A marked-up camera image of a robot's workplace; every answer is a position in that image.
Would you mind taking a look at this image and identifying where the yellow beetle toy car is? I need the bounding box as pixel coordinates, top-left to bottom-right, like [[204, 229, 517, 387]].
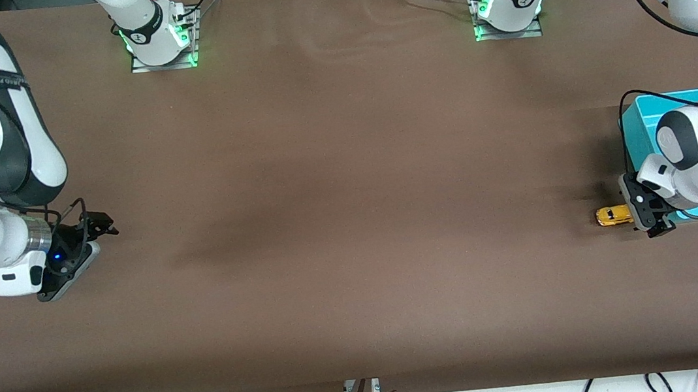
[[594, 203, 635, 229]]

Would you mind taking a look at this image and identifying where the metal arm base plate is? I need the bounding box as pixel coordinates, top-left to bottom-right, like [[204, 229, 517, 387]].
[[130, 48, 201, 75], [473, 18, 545, 44]]

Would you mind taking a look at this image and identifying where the small metal table bracket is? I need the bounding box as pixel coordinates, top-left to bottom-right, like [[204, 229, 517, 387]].
[[342, 377, 382, 392]]

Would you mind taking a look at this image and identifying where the curled black floor cable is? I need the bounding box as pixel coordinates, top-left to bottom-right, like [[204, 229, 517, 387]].
[[644, 371, 676, 392]]

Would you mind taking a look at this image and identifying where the turquoise plastic bin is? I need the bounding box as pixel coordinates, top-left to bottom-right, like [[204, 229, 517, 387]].
[[616, 88, 698, 228]]

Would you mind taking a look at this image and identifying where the brown table cover sheet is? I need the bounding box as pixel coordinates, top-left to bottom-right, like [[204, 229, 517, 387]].
[[0, 0, 698, 392]]

